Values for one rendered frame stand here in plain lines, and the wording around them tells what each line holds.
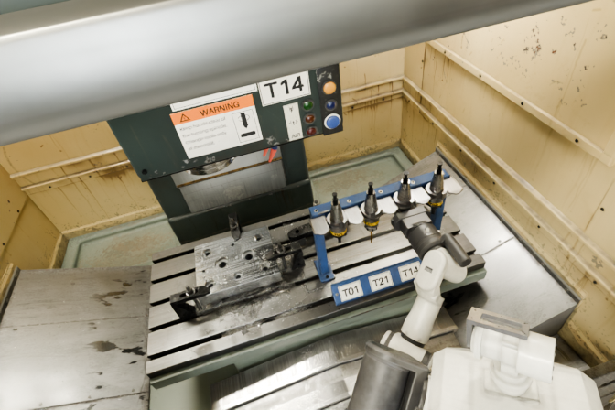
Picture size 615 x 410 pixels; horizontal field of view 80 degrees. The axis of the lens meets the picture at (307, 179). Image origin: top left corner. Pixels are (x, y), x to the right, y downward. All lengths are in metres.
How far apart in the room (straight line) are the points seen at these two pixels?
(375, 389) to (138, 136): 0.64
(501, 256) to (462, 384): 0.92
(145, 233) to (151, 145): 1.53
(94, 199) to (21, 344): 0.76
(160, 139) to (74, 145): 1.31
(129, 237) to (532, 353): 2.01
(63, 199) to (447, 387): 1.98
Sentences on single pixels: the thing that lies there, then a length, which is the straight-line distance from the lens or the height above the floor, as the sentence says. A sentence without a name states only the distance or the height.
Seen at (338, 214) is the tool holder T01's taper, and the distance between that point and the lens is 1.09.
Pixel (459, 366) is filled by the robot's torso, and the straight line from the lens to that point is 0.79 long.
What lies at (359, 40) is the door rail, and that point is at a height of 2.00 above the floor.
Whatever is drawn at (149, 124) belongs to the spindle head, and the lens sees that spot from 0.75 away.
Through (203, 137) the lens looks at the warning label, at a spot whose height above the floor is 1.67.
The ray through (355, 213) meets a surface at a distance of 1.15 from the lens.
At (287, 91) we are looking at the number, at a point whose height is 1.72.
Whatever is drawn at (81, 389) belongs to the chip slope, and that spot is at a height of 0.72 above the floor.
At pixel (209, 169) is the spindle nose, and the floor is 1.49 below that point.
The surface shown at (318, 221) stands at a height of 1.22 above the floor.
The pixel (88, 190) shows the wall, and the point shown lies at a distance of 2.22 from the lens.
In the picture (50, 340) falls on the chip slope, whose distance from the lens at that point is 1.85.
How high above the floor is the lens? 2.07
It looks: 42 degrees down
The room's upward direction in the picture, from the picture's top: 10 degrees counter-clockwise
